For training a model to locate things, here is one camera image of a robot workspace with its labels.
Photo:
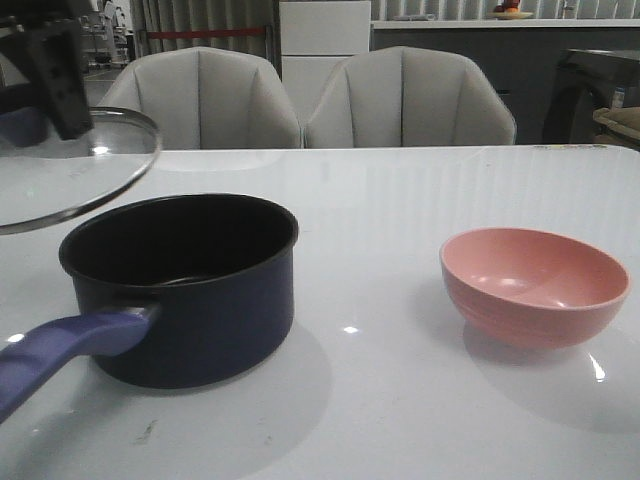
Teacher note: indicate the dark grey counter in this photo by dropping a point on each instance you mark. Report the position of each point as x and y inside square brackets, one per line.
[519, 57]

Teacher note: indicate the fruit plate on counter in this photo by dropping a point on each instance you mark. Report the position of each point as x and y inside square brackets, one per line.
[509, 10]

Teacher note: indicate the glass lid blue knob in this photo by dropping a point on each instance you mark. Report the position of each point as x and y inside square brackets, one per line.
[46, 180]

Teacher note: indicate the grey chair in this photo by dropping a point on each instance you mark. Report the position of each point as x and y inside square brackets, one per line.
[208, 98]
[408, 97]

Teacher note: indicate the red barrier belt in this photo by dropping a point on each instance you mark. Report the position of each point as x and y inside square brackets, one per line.
[206, 34]

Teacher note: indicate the beige cushion at right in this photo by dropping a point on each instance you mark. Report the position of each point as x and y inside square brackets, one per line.
[618, 126]

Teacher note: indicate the left grey chair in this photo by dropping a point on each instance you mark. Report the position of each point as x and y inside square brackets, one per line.
[208, 98]

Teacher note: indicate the dark appliance at right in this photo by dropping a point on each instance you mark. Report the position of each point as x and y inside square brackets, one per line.
[585, 81]

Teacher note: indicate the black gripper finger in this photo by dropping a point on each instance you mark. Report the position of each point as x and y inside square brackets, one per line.
[52, 62]

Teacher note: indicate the pink bowl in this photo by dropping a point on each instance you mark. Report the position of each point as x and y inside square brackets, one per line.
[532, 289]

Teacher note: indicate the white cabinet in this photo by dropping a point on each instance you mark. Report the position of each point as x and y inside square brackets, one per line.
[314, 37]

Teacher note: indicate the dark blue saucepan purple handle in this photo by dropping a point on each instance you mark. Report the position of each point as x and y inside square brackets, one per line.
[173, 292]

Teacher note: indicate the right grey chair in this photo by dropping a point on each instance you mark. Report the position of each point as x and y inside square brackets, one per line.
[408, 97]

